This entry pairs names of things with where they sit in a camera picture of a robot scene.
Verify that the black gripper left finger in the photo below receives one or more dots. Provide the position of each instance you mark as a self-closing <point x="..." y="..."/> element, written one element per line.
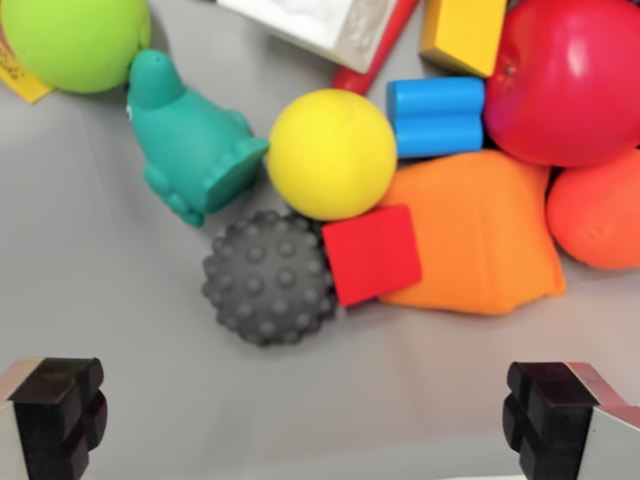
<point x="50" y="415"/>

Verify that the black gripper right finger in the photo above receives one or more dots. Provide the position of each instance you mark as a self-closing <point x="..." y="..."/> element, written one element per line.
<point x="560" y="425"/>

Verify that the orange fabric bean bag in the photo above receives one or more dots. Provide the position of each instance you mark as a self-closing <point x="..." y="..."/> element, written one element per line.
<point x="480" y="235"/>

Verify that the orange rubber ball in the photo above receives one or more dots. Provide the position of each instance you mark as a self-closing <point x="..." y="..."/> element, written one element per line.
<point x="600" y="215"/>

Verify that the red wooden cube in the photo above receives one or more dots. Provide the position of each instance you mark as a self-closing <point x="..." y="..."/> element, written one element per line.
<point x="372" y="255"/>

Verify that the black bumpy ball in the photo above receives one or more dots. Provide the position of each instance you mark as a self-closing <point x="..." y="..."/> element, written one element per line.
<point x="267" y="280"/>

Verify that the teal rubber animal toy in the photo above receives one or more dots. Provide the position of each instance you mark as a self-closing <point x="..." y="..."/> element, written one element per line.
<point x="185" y="135"/>

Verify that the blue wavy wooden block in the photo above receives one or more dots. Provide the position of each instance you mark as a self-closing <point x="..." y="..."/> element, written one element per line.
<point x="435" y="117"/>

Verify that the yellow printed toy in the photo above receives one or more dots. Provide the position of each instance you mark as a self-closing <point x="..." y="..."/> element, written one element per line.
<point x="25" y="82"/>

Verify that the red toy apple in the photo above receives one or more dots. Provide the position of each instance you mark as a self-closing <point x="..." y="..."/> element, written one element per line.
<point x="565" y="85"/>

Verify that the yellow ball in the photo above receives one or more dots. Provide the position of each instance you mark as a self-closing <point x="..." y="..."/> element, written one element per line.
<point x="330" y="155"/>

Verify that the lime green ball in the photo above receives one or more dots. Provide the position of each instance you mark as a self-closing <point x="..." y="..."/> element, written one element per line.
<point x="75" y="40"/>

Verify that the yellow wooden block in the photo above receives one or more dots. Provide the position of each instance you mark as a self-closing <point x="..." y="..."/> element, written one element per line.
<point x="462" y="30"/>

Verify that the red stick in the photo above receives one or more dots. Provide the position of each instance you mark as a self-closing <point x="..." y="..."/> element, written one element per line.
<point x="375" y="60"/>

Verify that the white rubber cube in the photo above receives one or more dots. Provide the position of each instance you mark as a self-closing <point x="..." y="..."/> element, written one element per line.
<point x="320" y="22"/>

